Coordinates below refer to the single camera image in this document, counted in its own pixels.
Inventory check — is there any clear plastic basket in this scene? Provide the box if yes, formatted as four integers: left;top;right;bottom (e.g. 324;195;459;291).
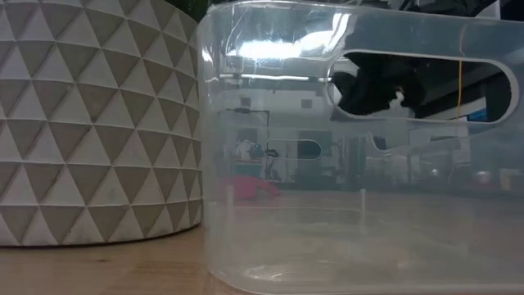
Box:
197;0;524;295

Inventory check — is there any silver horizontal bar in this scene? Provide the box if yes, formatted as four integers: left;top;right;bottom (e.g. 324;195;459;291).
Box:
219;73;341;82

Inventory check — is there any succulent in white patterned pot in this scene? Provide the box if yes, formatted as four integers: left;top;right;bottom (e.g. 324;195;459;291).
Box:
0;0;214;247

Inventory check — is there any red measuring cup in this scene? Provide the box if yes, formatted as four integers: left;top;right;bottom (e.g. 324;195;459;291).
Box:
219;175;282;202

